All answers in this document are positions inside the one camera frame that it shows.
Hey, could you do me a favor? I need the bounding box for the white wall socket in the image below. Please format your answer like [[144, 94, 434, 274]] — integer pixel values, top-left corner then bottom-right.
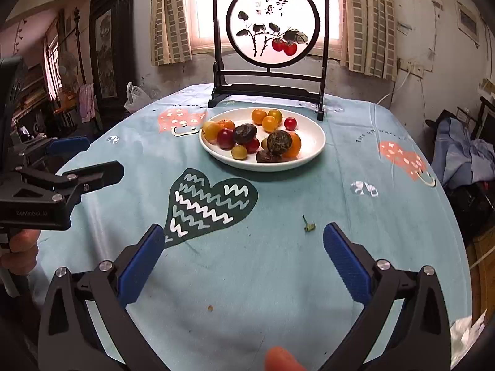
[[398, 58, 425, 75]]

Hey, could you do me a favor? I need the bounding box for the white oval plate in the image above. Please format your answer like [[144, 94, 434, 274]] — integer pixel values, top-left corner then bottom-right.
[[199, 107, 326, 173]]

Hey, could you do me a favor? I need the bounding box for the white power cable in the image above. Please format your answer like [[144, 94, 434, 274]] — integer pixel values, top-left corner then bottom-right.
[[377, 70, 411, 105]]

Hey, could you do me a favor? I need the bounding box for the person's right hand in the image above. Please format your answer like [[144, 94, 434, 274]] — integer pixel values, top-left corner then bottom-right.
[[265, 347, 306, 371]]

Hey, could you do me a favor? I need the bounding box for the person's left hand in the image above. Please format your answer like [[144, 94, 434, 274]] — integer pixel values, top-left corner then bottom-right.
[[0, 229, 40, 276]]

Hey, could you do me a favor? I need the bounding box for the black bag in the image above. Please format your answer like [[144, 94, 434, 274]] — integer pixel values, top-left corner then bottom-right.
[[445, 183, 493, 248]]

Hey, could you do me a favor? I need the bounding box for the small framed wall panel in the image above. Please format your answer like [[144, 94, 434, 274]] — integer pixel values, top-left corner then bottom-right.
[[455, 0, 481, 45]]

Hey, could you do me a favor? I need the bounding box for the black framed wall picture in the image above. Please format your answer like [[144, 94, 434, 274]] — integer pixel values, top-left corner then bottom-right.
[[89, 0, 136, 114]]

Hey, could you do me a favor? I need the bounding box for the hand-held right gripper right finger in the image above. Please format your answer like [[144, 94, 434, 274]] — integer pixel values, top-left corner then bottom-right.
[[321, 222, 452, 371]]

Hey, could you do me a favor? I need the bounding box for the pink hanging cloth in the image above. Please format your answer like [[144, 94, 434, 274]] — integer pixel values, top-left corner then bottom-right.
[[77, 84, 96, 122]]

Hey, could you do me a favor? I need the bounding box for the dark wooden coat stand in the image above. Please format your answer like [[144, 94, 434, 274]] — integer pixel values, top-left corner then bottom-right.
[[73, 7, 88, 86]]

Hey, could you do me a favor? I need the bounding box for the crumpled white plastic bag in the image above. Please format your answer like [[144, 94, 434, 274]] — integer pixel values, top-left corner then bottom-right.
[[450, 309, 488, 368]]

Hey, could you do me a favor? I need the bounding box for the dark wrinkled passion fruit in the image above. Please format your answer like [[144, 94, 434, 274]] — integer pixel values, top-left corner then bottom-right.
[[232, 123, 258, 145], [267, 130, 293, 156]]

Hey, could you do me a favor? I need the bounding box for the blue clothes pile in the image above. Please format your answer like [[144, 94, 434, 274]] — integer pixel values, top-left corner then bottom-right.
[[425, 110, 495, 190]]

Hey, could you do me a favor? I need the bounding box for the black-framed painted table screen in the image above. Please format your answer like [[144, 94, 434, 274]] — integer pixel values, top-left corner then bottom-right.
[[208, 0, 330, 122]]

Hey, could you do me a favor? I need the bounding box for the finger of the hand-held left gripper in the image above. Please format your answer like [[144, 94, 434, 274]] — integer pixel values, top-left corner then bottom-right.
[[15, 136, 90, 171], [0, 161, 124, 206]]

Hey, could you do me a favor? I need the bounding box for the standing fan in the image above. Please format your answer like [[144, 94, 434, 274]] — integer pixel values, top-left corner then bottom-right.
[[58, 50, 84, 93]]

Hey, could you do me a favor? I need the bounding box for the large orange-yellow tomato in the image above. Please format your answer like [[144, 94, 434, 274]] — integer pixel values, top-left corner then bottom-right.
[[202, 121, 221, 142]]

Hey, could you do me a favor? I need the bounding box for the beige checked curtain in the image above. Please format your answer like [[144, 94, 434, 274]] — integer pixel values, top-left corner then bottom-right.
[[150, 0, 193, 66], [340, 0, 399, 82]]

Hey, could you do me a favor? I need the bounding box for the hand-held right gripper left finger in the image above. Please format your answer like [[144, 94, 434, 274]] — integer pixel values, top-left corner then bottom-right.
[[38, 223, 167, 371]]

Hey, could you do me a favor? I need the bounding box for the wooden cabinet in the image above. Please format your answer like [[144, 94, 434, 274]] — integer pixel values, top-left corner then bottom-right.
[[466, 224, 495, 318]]

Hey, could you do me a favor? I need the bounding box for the bright window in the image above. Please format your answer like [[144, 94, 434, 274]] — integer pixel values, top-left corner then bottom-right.
[[182, 0, 349, 55]]

